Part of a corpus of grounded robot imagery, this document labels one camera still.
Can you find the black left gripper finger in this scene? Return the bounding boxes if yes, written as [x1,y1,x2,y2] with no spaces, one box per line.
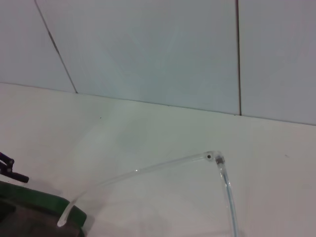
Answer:
[0,152,30,184]

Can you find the green glasses case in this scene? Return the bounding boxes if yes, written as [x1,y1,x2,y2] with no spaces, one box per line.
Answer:
[0,180,87,237]

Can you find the clear white glasses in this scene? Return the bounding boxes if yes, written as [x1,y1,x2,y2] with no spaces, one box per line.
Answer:
[56,150,240,237]

